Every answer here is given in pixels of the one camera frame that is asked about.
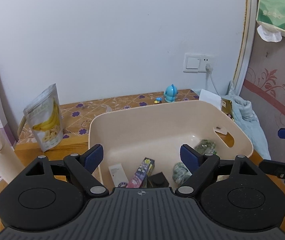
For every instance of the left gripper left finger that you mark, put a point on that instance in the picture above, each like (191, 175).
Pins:
(80, 170)

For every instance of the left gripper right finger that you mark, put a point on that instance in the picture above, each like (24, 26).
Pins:
(203, 169)

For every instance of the green foil snack packet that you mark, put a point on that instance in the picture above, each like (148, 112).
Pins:
(206, 146)

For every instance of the green checked cloth bundle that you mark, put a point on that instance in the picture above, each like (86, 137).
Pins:
(180, 173)

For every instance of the white small card box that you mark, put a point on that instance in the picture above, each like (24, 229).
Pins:
(118, 175)

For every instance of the small black box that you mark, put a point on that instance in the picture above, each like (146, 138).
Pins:
(157, 181)

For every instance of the light blue blanket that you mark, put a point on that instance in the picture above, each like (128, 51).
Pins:
(247, 121)

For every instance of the beige plastic storage bin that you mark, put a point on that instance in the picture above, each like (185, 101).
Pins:
(157, 132)

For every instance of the gold snack bag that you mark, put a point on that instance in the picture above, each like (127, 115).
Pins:
(227, 108)

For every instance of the banana chips pouch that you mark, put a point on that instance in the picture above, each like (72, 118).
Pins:
(44, 118)

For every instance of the white paper bag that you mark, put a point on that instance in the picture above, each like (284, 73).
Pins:
(212, 98)

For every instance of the blue cartoon figurine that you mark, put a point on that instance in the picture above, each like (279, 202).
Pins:
(170, 93)

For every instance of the small blue mushroom toy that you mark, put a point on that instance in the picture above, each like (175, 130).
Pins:
(158, 100)

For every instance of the white wall switch socket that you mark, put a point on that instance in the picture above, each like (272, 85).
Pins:
(197, 63)

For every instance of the white bed headboard frame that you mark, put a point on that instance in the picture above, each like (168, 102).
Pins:
(249, 26)

